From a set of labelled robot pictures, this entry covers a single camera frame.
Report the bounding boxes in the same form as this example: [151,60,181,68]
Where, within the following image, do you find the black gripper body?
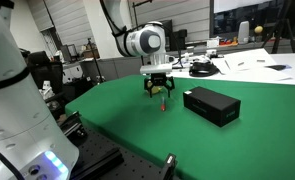
[144,73,175,90]

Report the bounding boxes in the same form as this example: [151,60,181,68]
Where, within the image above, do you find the red marker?
[161,97,166,111]

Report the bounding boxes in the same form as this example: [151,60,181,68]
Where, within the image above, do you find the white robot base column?
[0,0,79,180]

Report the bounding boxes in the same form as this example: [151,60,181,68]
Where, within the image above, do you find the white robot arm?
[99,0,175,96]

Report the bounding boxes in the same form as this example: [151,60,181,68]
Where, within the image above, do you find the yellow mug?
[147,81,162,94]

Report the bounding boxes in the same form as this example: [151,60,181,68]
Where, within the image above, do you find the black headphones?
[189,62,218,77]

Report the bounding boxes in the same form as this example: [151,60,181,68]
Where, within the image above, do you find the black rectangular box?
[183,87,241,127]

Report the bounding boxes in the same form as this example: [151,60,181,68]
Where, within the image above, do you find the white paper sheets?
[212,49,295,85]

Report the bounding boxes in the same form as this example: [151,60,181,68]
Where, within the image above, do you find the white speaker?
[238,21,249,44]

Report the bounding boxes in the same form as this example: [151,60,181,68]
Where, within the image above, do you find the black office chair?
[27,51,64,103]

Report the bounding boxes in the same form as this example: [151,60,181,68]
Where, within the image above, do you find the yellow ball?
[254,26,263,34]

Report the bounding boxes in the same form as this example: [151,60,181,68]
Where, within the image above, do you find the green table cloth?
[66,75,295,180]

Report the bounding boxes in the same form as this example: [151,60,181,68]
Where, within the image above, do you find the black camera tripod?
[262,0,295,54]

